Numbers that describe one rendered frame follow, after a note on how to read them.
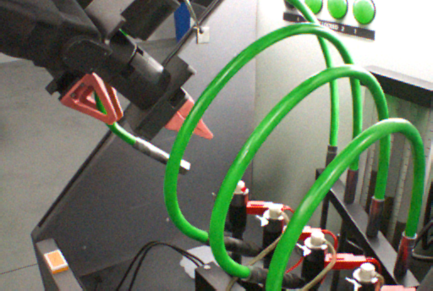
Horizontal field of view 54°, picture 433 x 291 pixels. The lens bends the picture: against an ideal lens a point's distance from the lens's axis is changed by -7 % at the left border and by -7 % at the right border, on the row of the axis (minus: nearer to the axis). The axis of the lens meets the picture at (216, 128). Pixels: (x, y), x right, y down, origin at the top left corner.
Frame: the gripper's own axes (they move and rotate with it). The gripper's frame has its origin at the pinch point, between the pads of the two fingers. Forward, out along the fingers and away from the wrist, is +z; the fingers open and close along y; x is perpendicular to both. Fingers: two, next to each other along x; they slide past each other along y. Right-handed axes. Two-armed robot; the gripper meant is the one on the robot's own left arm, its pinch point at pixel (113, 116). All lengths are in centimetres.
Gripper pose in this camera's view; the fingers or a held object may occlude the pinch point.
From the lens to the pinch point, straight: 67.2
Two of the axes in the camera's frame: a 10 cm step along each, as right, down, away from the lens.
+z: 6.8, 7.3, 0.7
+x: -7.3, 6.6, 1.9
